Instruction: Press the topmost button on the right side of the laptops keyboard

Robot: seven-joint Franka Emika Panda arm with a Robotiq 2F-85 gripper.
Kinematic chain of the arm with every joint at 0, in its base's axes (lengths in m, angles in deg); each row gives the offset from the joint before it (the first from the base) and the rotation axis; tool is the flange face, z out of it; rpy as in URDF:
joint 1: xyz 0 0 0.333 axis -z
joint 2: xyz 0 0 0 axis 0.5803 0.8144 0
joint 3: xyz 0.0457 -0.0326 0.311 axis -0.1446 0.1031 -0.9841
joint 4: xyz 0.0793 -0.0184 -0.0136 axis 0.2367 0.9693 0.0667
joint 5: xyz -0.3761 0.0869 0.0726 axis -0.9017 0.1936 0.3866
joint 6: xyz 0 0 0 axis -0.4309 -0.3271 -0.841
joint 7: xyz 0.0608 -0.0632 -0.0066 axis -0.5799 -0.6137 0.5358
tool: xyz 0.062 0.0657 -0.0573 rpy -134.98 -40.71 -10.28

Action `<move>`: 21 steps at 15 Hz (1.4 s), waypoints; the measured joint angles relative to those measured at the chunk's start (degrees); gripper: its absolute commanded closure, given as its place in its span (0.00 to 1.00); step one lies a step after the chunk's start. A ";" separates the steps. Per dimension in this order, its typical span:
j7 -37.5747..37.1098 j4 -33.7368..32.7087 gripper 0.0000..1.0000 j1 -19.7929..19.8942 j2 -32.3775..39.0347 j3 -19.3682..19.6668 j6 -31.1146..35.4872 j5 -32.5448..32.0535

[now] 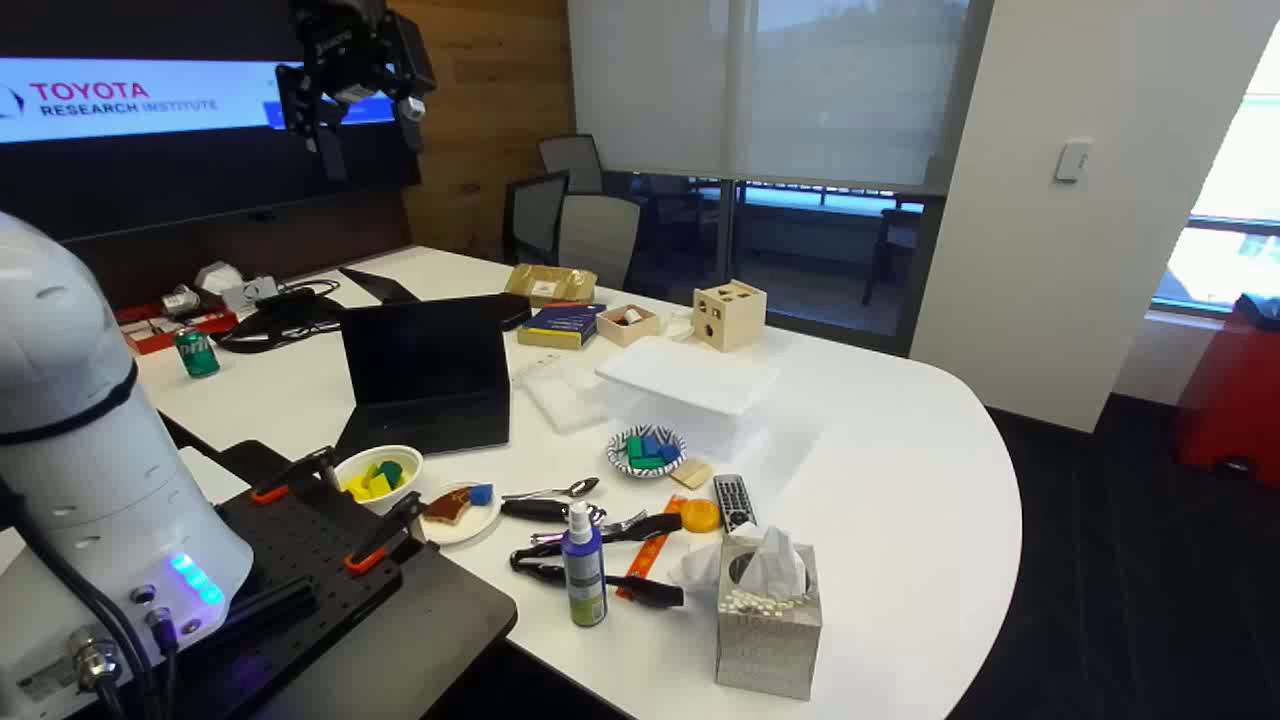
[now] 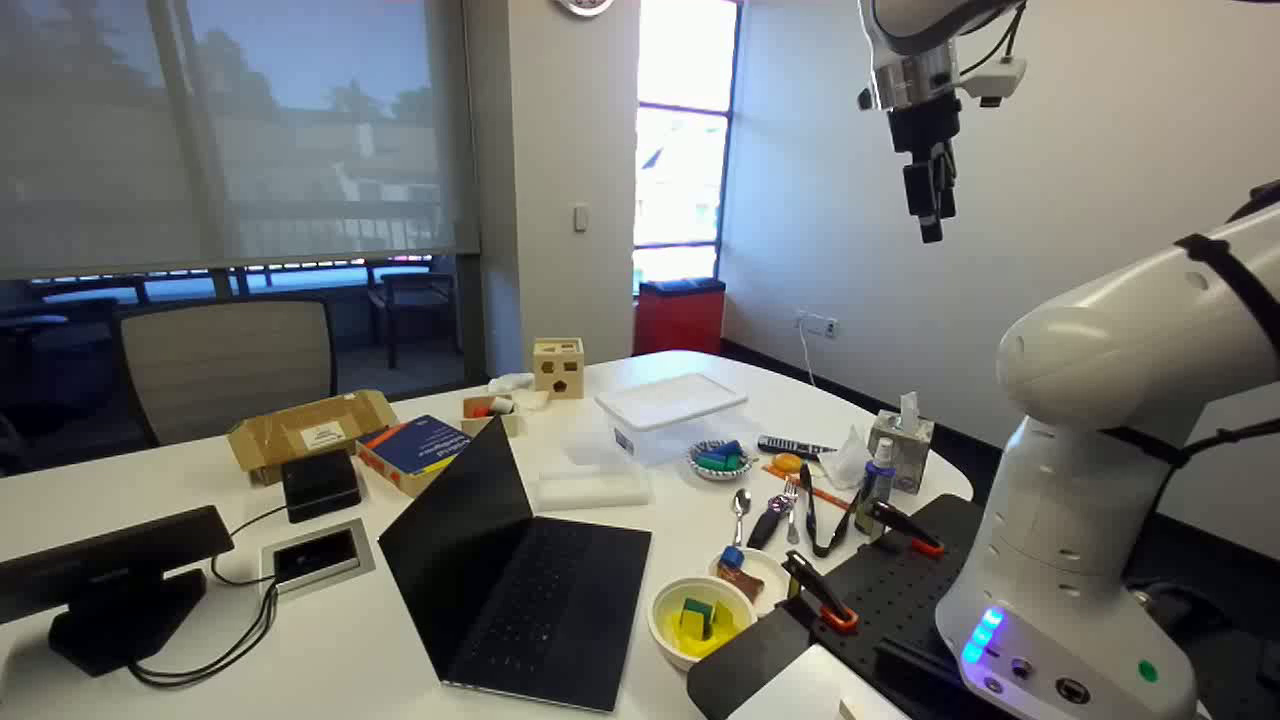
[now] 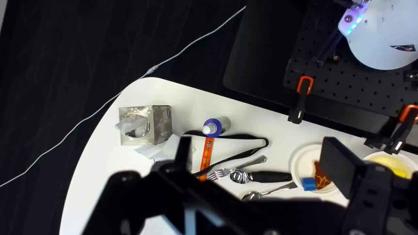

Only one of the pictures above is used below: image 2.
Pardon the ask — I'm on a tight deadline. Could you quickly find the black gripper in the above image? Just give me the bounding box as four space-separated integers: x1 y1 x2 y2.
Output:
886 87 963 246

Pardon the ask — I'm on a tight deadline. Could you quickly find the red bin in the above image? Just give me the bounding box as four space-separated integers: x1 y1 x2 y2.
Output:
630 275 729 361

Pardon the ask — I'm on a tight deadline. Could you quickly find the black remote control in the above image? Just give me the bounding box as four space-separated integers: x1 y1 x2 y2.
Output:
751 431 839 463

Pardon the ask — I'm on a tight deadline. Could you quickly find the small bottle with blue cap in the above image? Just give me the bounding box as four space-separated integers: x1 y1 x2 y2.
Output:
858 457 896 541

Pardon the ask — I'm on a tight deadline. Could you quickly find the black clamp with orange tip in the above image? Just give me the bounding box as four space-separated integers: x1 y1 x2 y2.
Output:
775 548 864 638
872 497 952 562

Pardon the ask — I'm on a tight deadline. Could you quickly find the white box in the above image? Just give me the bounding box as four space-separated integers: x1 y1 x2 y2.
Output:
590 368 751 466

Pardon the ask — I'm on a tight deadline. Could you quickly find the small bowl with blue pieces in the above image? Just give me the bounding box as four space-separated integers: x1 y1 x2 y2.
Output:
684 434 757 486

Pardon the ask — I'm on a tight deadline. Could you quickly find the wooden cube with holes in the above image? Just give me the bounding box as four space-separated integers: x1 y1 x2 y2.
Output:
527 333 591 403

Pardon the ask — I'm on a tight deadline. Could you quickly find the black base mat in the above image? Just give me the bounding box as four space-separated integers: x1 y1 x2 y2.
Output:
684 490 996 720

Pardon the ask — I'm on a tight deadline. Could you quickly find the brown block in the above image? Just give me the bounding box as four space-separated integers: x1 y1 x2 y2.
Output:
714 562 770 602

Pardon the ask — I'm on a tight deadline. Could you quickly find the clear plastic bag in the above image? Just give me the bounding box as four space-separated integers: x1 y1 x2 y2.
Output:
527 421 660 513

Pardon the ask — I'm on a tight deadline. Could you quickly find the green block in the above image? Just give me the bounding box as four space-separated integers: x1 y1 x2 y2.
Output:
677 595 721 638

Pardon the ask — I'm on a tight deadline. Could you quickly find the dark chair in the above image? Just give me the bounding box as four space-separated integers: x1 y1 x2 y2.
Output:
363 259 469 370

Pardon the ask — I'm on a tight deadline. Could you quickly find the black laptop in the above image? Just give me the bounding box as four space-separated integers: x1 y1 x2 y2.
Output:
375 417 656 715

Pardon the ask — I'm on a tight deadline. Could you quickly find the blue book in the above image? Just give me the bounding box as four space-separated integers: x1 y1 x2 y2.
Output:
351 413 478 497

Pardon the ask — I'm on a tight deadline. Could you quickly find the wide window roller blind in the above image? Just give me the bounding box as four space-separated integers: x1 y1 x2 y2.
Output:
177 0 469 275

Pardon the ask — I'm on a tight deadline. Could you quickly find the cardboard box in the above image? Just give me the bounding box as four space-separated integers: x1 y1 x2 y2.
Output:
226 382 403 486

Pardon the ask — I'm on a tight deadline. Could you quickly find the small black box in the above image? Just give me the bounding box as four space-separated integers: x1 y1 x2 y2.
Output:
280 446 369 527

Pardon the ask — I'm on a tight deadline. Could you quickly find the table power outlet plate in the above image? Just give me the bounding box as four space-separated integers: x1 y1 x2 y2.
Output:
257 517 380 591

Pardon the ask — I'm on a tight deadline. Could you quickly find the narrow window roller blind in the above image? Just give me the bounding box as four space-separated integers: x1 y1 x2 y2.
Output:
0 0 194 287

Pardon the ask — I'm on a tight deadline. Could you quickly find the black monitor on stand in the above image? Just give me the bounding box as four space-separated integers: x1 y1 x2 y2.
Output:
0 500 242 681

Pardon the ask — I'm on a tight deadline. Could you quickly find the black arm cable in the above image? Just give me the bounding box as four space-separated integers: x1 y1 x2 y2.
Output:
1099 176 1280 471

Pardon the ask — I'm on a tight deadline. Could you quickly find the orange handled tool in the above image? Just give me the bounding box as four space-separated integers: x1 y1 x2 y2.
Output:
803 477 861 519

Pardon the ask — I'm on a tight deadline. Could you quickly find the black monitor cable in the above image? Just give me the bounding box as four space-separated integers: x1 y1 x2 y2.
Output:
126 500 291 693

